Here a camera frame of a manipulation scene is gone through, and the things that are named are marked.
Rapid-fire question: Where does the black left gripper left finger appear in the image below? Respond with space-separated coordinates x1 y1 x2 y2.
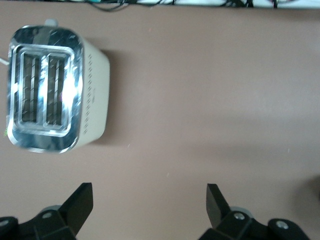
0 182 94 240

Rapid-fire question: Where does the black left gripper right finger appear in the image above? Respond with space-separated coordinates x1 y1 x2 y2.
197 183 311 240

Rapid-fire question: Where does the white chrome-top toaster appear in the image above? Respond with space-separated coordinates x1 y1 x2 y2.
5 18 111 154

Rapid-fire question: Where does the black cable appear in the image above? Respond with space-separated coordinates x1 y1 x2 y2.
84 0 133 12

